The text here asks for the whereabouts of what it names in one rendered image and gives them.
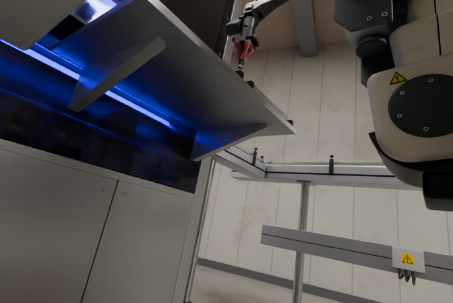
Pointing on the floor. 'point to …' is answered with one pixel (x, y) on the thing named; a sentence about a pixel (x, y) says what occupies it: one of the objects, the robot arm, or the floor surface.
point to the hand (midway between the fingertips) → (242, 59)
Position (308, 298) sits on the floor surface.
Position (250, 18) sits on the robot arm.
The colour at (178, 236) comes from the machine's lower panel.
